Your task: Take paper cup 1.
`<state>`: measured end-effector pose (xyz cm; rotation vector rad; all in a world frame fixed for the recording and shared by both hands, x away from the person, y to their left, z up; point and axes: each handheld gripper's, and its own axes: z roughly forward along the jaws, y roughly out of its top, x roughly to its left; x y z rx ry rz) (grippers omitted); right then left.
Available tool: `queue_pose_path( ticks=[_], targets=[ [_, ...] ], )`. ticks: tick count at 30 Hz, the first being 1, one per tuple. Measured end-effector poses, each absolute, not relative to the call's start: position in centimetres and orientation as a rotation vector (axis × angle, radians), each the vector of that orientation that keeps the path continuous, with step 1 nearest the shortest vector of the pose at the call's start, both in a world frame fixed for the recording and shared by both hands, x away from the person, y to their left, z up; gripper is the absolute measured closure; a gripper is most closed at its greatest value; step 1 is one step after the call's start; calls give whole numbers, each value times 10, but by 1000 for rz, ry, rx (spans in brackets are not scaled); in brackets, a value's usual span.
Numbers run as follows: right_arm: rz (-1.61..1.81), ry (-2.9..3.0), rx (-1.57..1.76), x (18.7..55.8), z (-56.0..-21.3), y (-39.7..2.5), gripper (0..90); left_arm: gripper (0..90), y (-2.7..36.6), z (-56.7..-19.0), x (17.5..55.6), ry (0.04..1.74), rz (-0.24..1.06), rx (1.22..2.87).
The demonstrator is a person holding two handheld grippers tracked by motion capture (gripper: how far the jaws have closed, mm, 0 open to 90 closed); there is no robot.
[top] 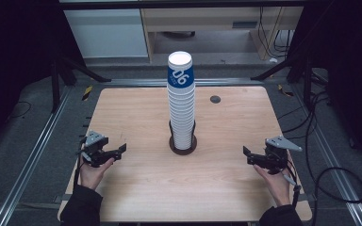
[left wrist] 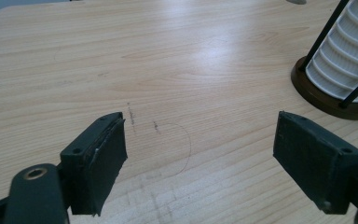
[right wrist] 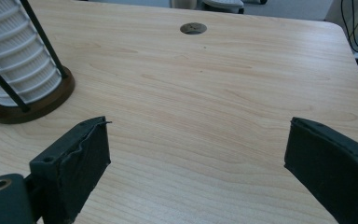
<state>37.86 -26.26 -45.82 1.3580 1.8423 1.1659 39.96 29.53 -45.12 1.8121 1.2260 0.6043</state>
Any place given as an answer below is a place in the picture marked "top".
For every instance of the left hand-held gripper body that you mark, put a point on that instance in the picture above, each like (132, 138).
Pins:
(95, 147)

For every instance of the metal floor rail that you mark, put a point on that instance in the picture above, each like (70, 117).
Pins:
(34, 157)
(330, 163)

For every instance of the dark cup holder with rods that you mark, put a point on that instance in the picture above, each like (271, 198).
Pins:
(183, 151)

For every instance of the person's left hand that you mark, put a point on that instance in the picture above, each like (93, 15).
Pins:
(91, 174)

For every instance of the blue and white paper cup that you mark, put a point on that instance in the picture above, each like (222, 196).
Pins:
(180, 69)

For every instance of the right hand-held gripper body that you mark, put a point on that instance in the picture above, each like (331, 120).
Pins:
(276, 155)

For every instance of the person's right hand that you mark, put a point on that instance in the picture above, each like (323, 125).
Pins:
(278, 186)

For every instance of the dark round table grommet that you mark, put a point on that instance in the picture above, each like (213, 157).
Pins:
(215, 99)

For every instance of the stack of white paper cups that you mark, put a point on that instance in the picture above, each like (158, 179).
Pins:
(182, 119)

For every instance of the black metal stand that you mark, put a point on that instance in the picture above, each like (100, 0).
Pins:
(56, 81)
(298, 70)

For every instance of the yellow and black tape strip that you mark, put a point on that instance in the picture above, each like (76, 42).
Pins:
(285, 91)
(87, 93)

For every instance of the white cabinet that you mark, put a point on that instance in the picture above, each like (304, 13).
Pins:
(106, 33)

